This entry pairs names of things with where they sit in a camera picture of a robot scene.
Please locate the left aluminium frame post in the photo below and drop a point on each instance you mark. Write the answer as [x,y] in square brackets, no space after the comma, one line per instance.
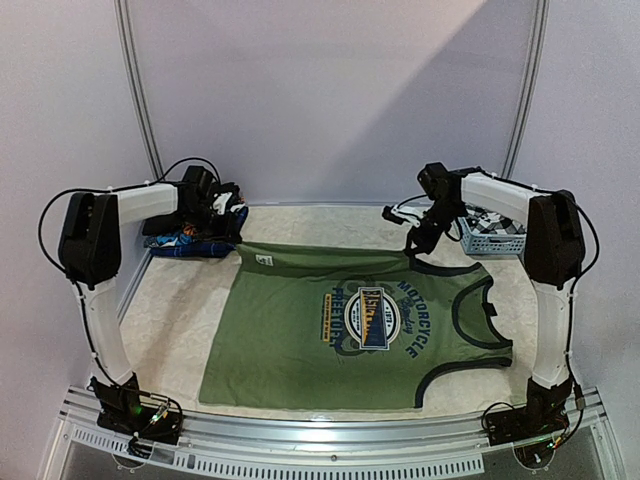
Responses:
[136,87]

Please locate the aluminium frame post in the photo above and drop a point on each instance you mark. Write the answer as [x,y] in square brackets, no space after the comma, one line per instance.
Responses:
[528,84]
[136,87]

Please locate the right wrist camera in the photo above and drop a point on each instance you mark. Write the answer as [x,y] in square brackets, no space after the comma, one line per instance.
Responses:
[402,214]

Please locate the colourful patterned folded shorts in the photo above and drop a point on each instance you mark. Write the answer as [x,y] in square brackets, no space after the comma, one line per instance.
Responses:
[215,234]

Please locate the black white checked cloth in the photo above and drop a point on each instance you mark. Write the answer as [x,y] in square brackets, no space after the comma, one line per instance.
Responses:
[491,223]

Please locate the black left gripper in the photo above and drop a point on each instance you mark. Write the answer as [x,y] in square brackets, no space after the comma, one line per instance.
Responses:
[226,229]

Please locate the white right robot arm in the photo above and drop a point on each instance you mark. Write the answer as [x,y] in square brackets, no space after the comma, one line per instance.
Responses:
[554,253]

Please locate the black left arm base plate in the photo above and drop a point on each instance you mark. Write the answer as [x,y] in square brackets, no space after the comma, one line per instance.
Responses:
[128,410]

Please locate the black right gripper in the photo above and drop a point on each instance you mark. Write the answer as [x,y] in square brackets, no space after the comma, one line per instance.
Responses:
[425,236]

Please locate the aluminium front rail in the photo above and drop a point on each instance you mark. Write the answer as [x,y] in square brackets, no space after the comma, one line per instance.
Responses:
[226,447]

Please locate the black trousers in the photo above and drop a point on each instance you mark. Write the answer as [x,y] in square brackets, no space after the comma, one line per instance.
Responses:
[194,207]

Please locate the green cloth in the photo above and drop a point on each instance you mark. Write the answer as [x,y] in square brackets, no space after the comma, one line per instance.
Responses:
[326,328]

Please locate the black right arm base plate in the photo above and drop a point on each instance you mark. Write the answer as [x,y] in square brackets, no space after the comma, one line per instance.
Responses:
[504,423]

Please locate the right aluminium frame post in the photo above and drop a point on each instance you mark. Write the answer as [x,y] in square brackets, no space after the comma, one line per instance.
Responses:
[528,84]

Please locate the light blue plastic basket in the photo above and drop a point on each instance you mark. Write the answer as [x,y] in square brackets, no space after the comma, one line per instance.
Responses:
[490,243]

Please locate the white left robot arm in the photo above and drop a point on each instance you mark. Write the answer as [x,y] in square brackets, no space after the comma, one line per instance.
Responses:
[90,253]

